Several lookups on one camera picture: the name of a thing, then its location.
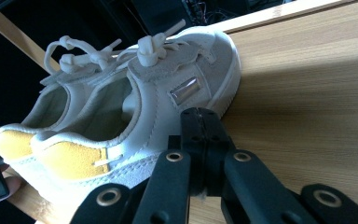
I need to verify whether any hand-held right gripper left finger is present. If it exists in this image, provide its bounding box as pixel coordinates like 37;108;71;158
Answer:
132;106;205;224

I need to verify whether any beige left-foot sneaker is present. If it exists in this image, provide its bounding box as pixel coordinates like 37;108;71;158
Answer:
0;35;123;189

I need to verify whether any beige right-foot sneaker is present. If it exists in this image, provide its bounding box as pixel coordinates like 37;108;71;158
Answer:
29;19;242;203

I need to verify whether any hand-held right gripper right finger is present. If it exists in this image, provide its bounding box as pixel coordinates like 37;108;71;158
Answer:
202;107;320;224

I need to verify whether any three-tier wooden shelf rack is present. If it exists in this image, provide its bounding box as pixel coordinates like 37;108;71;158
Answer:
0;0;358;224

